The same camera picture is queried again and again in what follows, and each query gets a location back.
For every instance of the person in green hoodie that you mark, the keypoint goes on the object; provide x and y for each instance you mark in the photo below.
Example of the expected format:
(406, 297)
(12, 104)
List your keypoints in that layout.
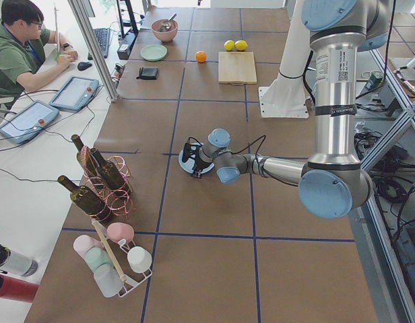
(22, 41)

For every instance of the copper wire bottle rack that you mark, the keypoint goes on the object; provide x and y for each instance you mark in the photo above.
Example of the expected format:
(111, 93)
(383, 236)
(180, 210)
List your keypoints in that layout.
(118, 201)

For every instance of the light green cup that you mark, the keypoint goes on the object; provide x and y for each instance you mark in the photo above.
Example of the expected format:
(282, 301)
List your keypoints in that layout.
(96, 257)

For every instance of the white cup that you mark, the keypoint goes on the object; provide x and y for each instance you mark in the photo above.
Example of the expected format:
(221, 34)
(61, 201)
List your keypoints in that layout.
(139, 259)

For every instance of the blue teach pendant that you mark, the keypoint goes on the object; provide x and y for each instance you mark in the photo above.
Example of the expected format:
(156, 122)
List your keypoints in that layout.
(28, 123)
(75, 93)

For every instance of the red thermos bottle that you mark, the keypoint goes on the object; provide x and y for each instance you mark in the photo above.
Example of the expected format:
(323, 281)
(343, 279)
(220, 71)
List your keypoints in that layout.
(17, 289)

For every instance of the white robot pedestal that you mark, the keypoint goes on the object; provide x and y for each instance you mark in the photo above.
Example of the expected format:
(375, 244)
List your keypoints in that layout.
(285, 97)

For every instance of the orange mandarin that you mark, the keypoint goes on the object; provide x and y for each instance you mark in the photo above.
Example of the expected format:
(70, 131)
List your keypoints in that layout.
(201, 56)

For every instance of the light blue plate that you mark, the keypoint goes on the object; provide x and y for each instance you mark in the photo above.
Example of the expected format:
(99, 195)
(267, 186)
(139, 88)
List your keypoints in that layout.
(188, 165)

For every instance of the aluminium frame post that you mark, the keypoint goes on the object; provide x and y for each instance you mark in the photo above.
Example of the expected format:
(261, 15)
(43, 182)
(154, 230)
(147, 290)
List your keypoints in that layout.
(82, 19)

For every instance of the light green plate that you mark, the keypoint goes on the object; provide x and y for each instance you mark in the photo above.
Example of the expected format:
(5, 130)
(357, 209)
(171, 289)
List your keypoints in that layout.
(153, 52)

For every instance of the yellow lemon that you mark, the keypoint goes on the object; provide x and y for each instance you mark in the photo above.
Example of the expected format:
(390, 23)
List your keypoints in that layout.
(229, 45)
(240, 45)

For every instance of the white wire cup rack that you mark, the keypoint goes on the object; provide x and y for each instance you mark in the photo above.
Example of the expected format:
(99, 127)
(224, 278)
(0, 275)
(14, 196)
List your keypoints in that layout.
(134, 280)

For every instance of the folded grey cloth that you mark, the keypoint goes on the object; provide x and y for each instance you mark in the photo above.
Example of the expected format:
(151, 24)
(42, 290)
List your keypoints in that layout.
(148, 73)

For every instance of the wooden rack handle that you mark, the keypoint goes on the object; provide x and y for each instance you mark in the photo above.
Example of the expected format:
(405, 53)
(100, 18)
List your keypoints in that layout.
(101, 231)

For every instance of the dark wine bottle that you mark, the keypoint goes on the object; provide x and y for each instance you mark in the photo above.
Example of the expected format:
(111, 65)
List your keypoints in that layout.
(85, 199)
(109, 172)
(83, 157)

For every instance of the grey blue cup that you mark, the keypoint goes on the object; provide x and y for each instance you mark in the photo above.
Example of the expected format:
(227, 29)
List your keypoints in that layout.
(108, 280)

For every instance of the grey water bottle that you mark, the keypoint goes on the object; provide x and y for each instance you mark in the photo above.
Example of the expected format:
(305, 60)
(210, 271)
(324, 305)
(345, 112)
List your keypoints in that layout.
(16, 263)

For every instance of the pink bowl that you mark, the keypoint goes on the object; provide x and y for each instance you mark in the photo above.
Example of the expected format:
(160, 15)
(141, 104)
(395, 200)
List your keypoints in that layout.
(164, 34)

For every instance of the bamboo cutting board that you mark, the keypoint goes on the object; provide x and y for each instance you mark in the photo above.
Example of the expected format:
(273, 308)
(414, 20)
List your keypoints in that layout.
(236, 68)

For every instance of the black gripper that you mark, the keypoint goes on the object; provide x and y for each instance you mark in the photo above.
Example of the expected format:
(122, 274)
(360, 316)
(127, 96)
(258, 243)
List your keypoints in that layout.
(200, 164)

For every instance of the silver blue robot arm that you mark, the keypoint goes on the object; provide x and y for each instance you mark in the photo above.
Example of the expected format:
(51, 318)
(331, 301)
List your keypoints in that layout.
(331, 183)

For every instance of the pink cup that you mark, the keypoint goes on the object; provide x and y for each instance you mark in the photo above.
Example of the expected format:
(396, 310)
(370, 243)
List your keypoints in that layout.
(83, 243)
(120, 231)

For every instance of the black computer mouse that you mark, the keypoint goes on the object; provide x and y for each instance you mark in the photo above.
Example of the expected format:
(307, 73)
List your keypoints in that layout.
(83, 65)

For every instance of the black keyboard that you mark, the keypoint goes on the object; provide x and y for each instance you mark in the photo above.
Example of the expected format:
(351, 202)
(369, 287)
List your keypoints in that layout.
(103, 38)

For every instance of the black desktop box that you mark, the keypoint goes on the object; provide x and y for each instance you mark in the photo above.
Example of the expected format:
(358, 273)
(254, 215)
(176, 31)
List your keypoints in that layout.
(126, 43)

